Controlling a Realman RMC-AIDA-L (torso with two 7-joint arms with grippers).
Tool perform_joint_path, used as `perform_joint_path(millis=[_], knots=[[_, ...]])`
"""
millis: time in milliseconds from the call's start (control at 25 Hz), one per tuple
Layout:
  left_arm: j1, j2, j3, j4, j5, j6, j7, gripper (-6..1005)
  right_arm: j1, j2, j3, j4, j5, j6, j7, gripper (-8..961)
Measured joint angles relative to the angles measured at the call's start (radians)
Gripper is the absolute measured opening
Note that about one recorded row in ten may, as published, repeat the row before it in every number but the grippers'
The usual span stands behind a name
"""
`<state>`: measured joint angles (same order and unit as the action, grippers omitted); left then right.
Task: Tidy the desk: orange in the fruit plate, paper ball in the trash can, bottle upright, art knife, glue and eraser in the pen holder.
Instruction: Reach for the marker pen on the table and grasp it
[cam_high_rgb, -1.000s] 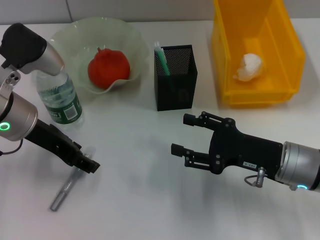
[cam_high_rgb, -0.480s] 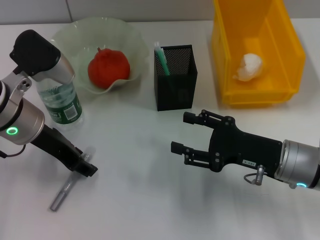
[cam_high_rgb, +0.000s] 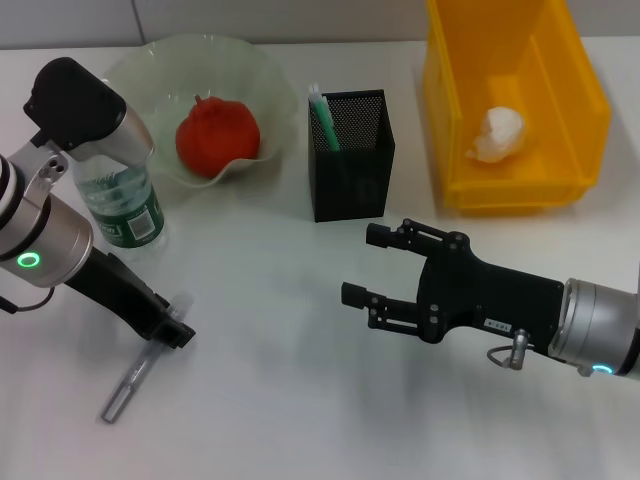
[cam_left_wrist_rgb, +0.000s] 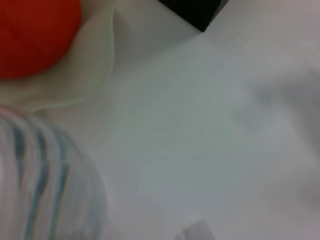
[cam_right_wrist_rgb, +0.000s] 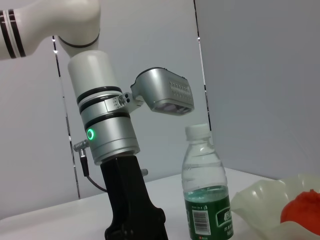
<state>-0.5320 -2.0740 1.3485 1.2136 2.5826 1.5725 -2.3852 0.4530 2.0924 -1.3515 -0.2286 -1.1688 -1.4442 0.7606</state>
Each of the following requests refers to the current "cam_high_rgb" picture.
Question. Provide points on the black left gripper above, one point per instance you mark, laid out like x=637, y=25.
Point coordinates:
x=115, y=295

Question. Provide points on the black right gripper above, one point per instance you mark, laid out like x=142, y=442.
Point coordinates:
x=490, y=300

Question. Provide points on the grey metal pen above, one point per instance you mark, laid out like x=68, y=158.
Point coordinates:
x=120, y=395

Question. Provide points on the clear green-label water bottle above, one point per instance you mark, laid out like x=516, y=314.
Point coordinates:
x=135, y=220

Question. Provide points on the green utility knife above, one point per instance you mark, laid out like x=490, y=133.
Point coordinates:
x=327, y=120

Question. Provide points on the white paper ball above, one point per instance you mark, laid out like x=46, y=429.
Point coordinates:
x=500, y=132

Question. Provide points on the orange knitted fruit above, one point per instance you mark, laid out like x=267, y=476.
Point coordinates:
x=215, y=135

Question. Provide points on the black mesh pen holder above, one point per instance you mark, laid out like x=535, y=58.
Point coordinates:
x=350, y=190

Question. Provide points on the pale green glass fruit plate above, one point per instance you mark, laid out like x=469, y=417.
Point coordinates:
x=240, y=75

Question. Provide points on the yellow plastic bin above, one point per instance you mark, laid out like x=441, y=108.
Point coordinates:
x=500, y=55

